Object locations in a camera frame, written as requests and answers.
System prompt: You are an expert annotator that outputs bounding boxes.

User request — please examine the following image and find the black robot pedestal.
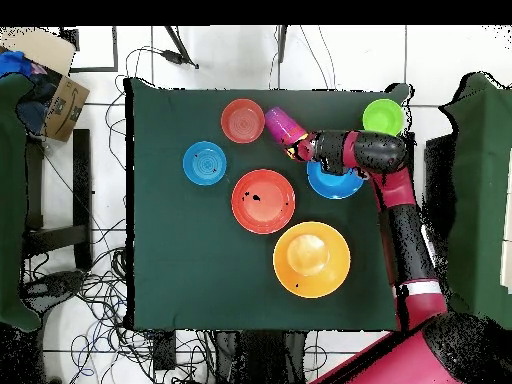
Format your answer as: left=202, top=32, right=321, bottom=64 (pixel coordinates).
left=215, top=330, right=309, bottom=384

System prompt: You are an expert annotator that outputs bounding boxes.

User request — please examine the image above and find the tangle of black cables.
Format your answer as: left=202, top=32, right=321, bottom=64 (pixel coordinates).
left=23, top=215, right=217, bottom=384

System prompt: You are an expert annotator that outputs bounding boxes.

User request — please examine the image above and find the dark green table cloth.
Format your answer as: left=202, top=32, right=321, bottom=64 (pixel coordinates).
left=125, top=77, right=413, bottom=333

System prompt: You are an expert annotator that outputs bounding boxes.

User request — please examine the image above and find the purple plastic cup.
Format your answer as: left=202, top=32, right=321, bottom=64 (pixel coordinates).
left=264, top=105, right=309, bottom=146

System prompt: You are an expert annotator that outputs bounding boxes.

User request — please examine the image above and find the blue cloth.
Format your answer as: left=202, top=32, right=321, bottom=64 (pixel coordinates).
left=0, top=50, right=33, bottom=78

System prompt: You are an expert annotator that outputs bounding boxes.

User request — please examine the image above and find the black rounded floor base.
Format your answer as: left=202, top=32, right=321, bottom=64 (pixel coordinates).
left=23, top=269, right=85, bottom=307

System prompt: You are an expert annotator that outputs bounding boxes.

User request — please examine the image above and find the wide orange-red shallow bowl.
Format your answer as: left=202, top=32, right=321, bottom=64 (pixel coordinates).
left=230, top=168, right=297, bottom=235

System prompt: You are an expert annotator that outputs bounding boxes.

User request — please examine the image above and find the yellow plastic cup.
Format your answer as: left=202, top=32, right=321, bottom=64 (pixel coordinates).
left=286, top=132, right=310, bottom=158

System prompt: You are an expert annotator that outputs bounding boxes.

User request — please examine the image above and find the large blue plastic bowl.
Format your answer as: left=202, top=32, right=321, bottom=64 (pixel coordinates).
left=306, top=159, right=366, bottom=200

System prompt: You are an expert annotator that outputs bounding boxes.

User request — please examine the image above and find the small orange-red ringed bowl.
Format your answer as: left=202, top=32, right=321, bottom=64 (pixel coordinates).
left=220, top=98, right=266, bottom=145

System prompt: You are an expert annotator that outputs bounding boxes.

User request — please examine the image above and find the brown cardboard box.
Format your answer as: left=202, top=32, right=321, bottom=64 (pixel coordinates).
left=0, top=26, right=91, bottom=143

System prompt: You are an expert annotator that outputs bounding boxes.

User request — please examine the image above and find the green plastic bowl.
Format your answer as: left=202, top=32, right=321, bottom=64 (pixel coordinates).
left=361, top=98, right=406, bottom=137

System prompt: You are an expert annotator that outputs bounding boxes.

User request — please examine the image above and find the black tripod leg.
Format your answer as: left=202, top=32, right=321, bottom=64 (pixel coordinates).
left=276, top=25, right=289, bottom=64
left=163, top=25, right=200, bottom=70

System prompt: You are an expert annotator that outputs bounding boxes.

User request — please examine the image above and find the small black power box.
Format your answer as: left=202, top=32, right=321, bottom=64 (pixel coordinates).
left=153, top=331, right=177, bottom=371

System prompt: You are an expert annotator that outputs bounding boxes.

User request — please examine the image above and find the black metal frame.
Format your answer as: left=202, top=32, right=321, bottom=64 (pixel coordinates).
left=59, top=25, right=119, bottom=74

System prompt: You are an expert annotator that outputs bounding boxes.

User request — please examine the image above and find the large orange plastic bowl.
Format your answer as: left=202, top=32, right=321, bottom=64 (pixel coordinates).
left=272, top=221, right=352, bottom=299

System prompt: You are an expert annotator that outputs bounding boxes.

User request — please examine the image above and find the black chair frame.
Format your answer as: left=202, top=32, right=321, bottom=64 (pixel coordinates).
left=23, top=128, right=93, bottom=273

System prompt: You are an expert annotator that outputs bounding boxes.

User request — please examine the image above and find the green cloth covered table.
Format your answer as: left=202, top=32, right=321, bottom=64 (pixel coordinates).
left=439, top=71, right=512, bottom=331
left=0, top=73, right=43, bottom=331

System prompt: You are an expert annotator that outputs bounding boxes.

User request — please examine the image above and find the small blue plastic bowl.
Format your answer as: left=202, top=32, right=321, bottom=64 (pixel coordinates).
left=182, top=140, right=228, bottom=187

